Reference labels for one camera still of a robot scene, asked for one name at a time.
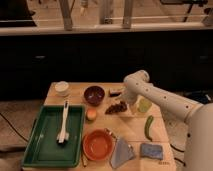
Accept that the green chili pepper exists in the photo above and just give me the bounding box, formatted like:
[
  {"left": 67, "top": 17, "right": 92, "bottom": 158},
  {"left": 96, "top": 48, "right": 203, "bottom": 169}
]
[{"left": 144, "top": 115, "right": 154, "bottom": 141}]

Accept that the white dish brush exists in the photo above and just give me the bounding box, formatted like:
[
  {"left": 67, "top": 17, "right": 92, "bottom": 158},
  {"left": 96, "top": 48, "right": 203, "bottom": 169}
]
[{"left": 57, "top": 102, "right": 69, "bottom": 144}]

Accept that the brown block eraser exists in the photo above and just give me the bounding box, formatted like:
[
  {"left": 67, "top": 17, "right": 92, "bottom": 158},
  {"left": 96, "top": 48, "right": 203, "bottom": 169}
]
[{"left": 109, "top": 88, "right": 123, "bottom": 97}]

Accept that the light green cup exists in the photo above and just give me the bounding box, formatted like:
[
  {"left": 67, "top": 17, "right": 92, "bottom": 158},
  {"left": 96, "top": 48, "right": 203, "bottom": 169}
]
[{"left": 138, "top": 98, "right": 152, "bottom": 113}]

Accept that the wooden pencil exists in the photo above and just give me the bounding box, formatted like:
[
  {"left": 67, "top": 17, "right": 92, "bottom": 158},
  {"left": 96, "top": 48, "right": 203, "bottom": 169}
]
[{"left": 82, "top": 154, "right": 87, "bottom": 167}]

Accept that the blue sponge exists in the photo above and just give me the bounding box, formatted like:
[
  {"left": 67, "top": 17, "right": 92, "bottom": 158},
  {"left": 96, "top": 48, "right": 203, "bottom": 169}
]
[{"left": 140, "top": 143, "right": 163, "bottom": 160}]

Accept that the white small cup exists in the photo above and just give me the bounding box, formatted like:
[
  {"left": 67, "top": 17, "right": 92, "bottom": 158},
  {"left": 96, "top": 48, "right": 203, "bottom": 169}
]
[{"left": 55, "top": 81, "right": 69, "bottom": 97}]

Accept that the orange peach fruit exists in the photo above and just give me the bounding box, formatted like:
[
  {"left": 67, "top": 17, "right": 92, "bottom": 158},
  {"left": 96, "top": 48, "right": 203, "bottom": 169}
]
[{"left": 86, "top": 109, "right": 97, "bottom": 121}]

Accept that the dark purple bowl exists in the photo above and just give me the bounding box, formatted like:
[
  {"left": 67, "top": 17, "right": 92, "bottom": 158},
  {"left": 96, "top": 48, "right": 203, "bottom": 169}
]
[{"left": 84, "top": 86, "right": 105, "bottom": 106}]

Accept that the black cable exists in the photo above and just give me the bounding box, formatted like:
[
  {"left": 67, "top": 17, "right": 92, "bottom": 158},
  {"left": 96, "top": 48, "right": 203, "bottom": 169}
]
[{"left": 170, "top": 143, "right": 186, "bottom": 168}]

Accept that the dark red grape bunch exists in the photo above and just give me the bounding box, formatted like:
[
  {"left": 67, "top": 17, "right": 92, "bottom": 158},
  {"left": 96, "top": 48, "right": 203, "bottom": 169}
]
[{"left": 105, "top": 101, "right": 127, "bottom": 114}]

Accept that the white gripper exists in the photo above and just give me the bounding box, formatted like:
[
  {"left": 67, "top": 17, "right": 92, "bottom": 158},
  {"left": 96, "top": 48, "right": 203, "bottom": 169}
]
[{"left": 121, "top": 90, "right": 138, "bottom": 114}]

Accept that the grey folded cloth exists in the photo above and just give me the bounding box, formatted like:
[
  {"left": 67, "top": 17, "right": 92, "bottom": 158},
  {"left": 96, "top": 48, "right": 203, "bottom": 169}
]
[{"left": 110, "top": 137, "right": 135, "bottom": 169}]

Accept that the orange bowl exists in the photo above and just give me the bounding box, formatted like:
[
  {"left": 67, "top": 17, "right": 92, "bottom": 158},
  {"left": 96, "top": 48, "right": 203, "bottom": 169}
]
[{"left": 82, "top": 129, "right": 114, "bottom": 161}]

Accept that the green plastic tray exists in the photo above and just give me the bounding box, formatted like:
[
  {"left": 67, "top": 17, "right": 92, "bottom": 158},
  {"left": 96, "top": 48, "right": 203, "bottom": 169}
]
[{"left": 22, "top": 105, "right": 85, "bottom": 168}]

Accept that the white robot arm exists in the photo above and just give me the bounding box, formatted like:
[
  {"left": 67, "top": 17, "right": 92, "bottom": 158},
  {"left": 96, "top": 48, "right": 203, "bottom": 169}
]
[{"left": 121, "top": 70, "right": 213, "bottom": 171}]

